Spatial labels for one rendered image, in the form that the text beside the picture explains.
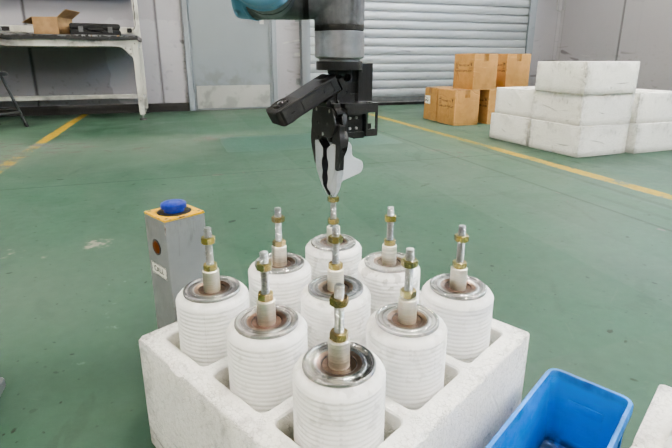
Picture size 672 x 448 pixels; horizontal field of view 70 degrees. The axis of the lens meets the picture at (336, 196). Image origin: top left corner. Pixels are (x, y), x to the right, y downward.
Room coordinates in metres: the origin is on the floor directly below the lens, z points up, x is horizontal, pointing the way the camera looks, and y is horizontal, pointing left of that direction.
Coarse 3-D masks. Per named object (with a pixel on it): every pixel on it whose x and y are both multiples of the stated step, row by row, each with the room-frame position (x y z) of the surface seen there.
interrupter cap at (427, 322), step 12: (384, 312) 0.52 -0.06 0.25; (396, 312) 0.52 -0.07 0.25; (420, 312) 0.52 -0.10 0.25; (432, 312) 0.52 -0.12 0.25; (384, 324) 0.49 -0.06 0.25; (396, 324) 0.50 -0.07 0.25; (420, 324) 0.49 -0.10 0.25; (432, 324) 0.49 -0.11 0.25; (408, 336) 0.47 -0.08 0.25; (420, 336) 0.47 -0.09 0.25
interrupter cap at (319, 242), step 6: (324, 234) 0.78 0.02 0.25; (342, 234) 0.78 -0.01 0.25; (312, 240) 0.75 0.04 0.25; (318, 240) 0.76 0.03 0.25; (324, 240) 0.76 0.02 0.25; (348, 240) 0.76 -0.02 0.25; (354, 240) 0.75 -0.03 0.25; (318, 246) 0.73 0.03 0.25; (324, 246) 0.73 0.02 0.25; (330, 246) 0.73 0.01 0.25; (342, 246) 0.73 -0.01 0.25; (348, 246) 0.73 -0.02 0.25
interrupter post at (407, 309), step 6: (402, 300) 0.50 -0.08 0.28; (408, 300) 0.50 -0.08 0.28; (414, 300) 0.50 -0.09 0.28; (402, 306) 0.50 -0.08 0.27; (408, 306) 0.49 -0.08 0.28; (414, 306) 0.50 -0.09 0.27; (402, 312) 0.50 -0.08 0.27; (408, 312) 0.49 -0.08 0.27; (414, 312) 0.50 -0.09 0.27; (402, 318) 0.50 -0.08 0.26; (408, 318) 0.49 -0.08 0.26; (414, 318) 0.50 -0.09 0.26; (408, 324) 0.49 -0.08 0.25
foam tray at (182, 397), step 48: (144, 336) 0.58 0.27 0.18; (528, 336) 0.59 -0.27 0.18; (144, 384) 0.58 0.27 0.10; (192, 384) 0.48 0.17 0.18; (480, 384) 0.49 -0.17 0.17; (192, 432) 0.49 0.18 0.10; (240, 432) 0.41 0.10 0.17; (288, 432) 0.43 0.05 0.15; (384, 432) 0.44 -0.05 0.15; (432, 432) 0.41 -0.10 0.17; (480, 432) 0.50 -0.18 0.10
